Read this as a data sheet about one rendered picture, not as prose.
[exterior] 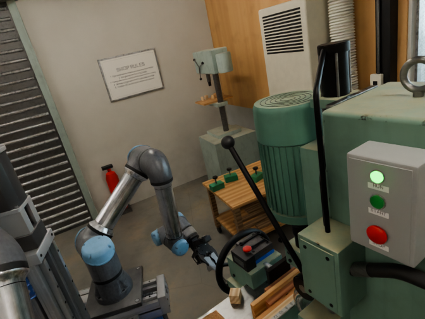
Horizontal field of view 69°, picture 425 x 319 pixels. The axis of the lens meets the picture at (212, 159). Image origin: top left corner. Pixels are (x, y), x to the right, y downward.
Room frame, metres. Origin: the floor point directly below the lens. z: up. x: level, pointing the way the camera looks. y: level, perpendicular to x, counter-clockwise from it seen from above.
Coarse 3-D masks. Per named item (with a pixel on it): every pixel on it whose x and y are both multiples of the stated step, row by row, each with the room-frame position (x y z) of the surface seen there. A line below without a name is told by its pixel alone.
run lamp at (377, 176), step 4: (372, 172) 0.38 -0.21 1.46; (376, 172) 0.37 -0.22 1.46; (380, 172) 0.37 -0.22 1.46; (372, 176) 0.38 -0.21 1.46; (376, 176) 0.37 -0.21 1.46; (380, 176) 0.37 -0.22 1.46; (384, 176) 0.37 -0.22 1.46; (376, 180) 0.37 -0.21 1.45; (380, 180) 0.37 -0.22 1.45; (384, 180) 0.37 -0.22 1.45
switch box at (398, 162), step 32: (352, 160) 0.41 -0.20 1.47; (384, 160) 0.37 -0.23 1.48; (416, 160) 0.35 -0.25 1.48; (352, 192) 0.41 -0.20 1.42; (384, 192) 0.37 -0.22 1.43; (416, 192) 0.33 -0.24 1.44; (352, 224) 0.41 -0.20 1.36; (384, 224) 0.37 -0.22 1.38; (416, 224) 0.33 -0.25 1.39; (416, 256) 0.34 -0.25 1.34
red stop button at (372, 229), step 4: (368, 228) 0.38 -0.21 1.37; (372, 228) 0.37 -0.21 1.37; (376, 228) 0.37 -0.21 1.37; (380, 228) 0.37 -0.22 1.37; (368, 232) 0.38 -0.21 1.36; (372, 232) 0.37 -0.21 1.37; (376, 232) 0.37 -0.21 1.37; (380, 232) 0.36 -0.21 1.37; (384, 232) 0.36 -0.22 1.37; (368, 236) 0.38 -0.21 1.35; (372, 236) 0.37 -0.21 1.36; (376, 236) 0.37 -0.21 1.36; (380, 236) 0.36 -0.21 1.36; (384, 236) 0.36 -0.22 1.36; (372, 240) 0.37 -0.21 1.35; (376, 240) 0.37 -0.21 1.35; (380, 240) 0.36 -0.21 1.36; (384, 240) 0.36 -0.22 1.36; (380, 244) 0.37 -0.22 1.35
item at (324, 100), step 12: (324, 48) 0.60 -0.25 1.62; (336, 48) 0.59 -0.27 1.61; (348, 48) 0.60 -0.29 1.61; (324, 60) 0.61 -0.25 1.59; (336, 60) 0.59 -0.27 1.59; (348, 60) 0.61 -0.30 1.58; (324, 72) 0.61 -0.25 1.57; (336, 72) 0.59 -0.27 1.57; (348, 72) 0.60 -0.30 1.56; (324, 84) 0.61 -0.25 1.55; (336, 84) 0.59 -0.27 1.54; (348, 84) 0.60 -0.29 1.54; (324, 96) 0.62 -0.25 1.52; (336, 96) 0.60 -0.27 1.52; (324, 108) 0.60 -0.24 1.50
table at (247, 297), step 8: (232, 280) 0.88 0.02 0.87; (240, 288) 0.81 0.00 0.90; (248, 288) 0.80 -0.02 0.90; (256, 288) 0.79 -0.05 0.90; (264, 288) 0.78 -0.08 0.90; (248, 296) 0.76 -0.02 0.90; (256, 296) 0.76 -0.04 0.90; (224, 304) 0.75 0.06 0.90; (232, 304) 0.75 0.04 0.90; (240, 304) 0.74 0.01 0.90; (248, 304) 0.73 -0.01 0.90; (208, 312) 0.74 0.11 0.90; (224, 312) 0.72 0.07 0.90; (232, 312) 0.72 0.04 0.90; (240, 312) 0.71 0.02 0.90; (248, 312) 0.70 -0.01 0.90
